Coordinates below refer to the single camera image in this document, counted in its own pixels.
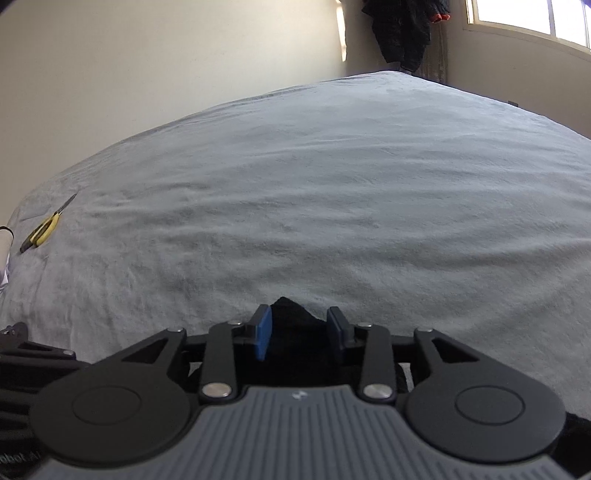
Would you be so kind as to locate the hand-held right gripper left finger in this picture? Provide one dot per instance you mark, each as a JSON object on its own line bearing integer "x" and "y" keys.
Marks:
{"x": 263, "y": 332}

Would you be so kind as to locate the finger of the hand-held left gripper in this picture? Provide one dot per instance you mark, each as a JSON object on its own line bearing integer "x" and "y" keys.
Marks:
{"x": 46, "y": 355}

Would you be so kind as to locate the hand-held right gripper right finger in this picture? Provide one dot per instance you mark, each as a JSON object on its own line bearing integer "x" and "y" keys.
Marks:
{"x": 334, "y": 334}

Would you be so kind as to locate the black knit garment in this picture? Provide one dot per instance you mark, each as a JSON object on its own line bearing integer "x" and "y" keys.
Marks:
{"x": 295, "y": 332}

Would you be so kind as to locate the dark hanging jacket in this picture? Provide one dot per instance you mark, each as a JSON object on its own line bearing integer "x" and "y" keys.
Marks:
{"x": 401, "y": 32}

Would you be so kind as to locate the window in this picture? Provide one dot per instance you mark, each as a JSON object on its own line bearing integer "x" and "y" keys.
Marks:
{"x": 517, "y": 11}

